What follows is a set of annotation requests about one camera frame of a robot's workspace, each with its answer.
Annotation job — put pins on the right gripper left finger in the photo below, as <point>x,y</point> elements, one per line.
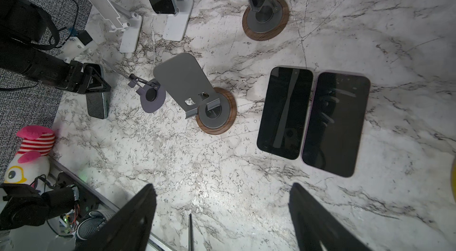
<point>129,228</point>

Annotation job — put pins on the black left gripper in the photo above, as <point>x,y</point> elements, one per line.
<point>86,78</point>

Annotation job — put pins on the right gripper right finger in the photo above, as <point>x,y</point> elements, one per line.
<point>317,229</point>

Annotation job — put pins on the purple-edged phone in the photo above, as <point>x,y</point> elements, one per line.
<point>284,114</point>

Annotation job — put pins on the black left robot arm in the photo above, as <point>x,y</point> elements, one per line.
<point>27,34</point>

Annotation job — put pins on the white phone stand, left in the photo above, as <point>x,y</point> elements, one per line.
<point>123,20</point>

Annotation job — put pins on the white phone stand, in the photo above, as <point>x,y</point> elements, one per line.
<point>176,23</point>
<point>123,20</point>

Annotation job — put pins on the purple round-base phone stand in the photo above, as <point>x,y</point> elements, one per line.
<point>152,94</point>

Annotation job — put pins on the white phone stand, middle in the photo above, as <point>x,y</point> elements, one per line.
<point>176,23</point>

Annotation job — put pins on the wood-base grey stand, centre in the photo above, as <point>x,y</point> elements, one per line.
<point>214,108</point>

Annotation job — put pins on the wood-base stand, back right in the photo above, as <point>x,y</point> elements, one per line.
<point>267,22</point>

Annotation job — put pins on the green-lit circuit board, left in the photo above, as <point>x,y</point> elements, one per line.
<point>69,222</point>

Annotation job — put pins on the pink striped plush toy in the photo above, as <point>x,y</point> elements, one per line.
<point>32,158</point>

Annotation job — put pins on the bamboo steamer basket with buns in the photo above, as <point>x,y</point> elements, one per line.
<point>453,179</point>

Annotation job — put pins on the left wrist camera, white mount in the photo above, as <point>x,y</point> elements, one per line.
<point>77,45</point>

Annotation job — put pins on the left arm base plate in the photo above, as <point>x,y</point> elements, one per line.
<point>87,200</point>

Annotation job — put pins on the aluminium front rail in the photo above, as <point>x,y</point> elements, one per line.
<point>154,243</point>

